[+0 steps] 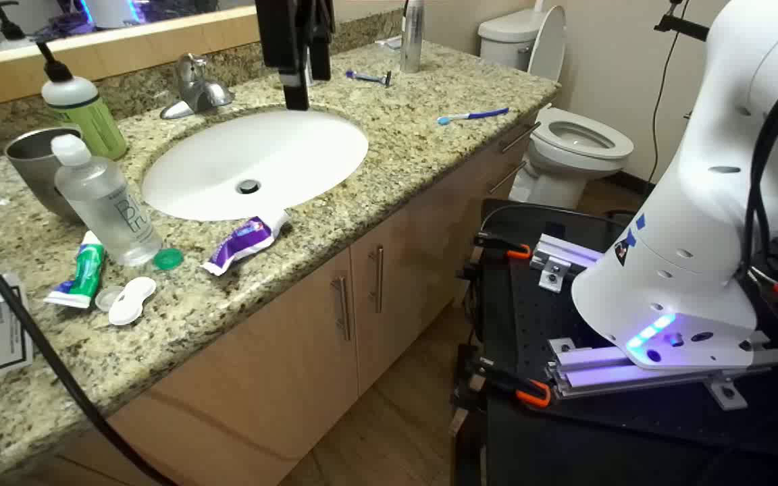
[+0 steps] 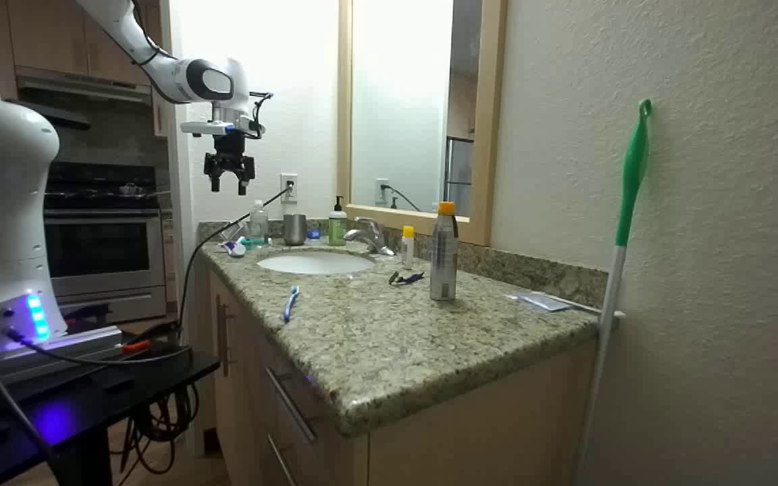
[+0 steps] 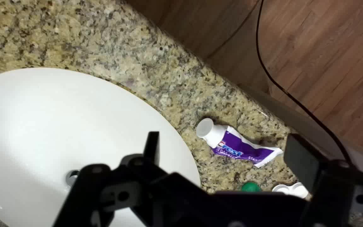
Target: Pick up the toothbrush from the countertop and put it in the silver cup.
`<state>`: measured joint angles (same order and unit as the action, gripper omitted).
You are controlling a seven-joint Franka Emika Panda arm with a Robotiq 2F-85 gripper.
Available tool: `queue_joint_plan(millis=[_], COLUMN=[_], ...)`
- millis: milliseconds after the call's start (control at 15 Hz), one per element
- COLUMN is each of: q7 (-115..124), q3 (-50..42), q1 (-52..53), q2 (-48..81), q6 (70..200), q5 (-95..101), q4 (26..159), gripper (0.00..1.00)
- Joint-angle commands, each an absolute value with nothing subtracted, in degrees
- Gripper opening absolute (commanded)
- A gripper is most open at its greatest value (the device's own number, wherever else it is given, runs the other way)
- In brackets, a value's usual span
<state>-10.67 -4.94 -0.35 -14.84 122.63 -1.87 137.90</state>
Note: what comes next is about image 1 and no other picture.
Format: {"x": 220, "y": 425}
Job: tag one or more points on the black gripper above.
{"x": 281, "y": 27}

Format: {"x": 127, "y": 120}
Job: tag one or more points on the blue and white toothbrush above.
{"x": 473, "y": 113}

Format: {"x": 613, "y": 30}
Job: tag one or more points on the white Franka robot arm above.
{"x": 675, "y": 224}

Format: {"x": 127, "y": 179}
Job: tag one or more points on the silver metal cup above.
{"x": 39, "y": 171}

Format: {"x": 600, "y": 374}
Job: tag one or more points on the blue razor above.
{"x": 369, "y": 77}

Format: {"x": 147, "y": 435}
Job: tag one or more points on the white oval sink basin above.
{"x": 262, "y": 158}

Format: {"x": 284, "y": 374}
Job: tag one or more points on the chrome sink faucet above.
{"x": 197, "y": 90}

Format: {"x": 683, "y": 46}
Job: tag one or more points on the purple toothpaste tube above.
{"x": 243, "y": 244}

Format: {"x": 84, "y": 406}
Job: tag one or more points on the green soap pump bottle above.
{"x": 86, "y": 112}

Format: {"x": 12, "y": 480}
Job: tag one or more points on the small green cap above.
{"x": 169, "y": 260}

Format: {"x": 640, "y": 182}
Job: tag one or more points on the clear bottle white cap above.
{"x": 109, "y": 212}

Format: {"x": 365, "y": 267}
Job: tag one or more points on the orange black clamp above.
{"x": 519, "y": 387}
{"x": 505, "y": 246}

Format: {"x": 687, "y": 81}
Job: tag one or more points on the white toilet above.
{"x": 569, "y": 136}

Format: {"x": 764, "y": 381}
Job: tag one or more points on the wooden vanity cabinet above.
{"x": 298, "y": 360}

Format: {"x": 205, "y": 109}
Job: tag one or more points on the white floss container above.
{"x": 134, "y": 301}

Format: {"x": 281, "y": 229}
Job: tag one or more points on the green toothpaste tube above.
{"x": 81, "y": 273}

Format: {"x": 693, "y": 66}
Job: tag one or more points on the black robot cart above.
{"x": 640, "y": 433}

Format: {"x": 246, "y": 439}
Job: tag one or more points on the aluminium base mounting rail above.
{"x": 640, "y": 368}
{"x": 565, "y": 258}

